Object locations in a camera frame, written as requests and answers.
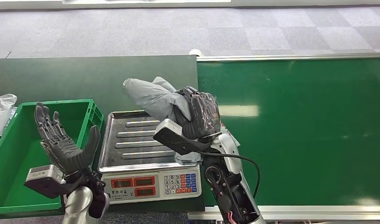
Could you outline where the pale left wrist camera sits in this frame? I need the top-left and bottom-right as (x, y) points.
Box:
(24, 164), (85, 199)

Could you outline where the white plastic bag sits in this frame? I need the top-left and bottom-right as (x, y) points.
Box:
(0, 94), (18, 146)

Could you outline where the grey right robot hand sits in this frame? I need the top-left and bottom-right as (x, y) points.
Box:
(173, 86), (222, 140)

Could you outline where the green plastic basket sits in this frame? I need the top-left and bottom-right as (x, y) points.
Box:
(0, 98), (104, 216)

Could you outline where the green conveyor belt aluminium frame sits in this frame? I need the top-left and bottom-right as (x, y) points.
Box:
(188, 52), (380, 222)

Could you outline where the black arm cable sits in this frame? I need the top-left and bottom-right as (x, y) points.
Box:
(190, 145), (260, 199)

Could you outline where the electronic weighing scale steel pan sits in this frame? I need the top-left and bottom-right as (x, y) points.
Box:
(97, 110), (202, 205)

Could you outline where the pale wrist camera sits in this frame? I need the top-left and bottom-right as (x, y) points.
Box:
(153, 118), (214, 156)
(24, 164), (85, 199)

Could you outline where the grey plastic mailer package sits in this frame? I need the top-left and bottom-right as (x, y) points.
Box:
(122, 77), (240, 166)

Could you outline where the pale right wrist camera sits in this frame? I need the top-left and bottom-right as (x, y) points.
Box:
(153, 118), (214, 156)

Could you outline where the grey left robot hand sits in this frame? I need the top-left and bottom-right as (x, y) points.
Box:
(34, 102), (101, 175)

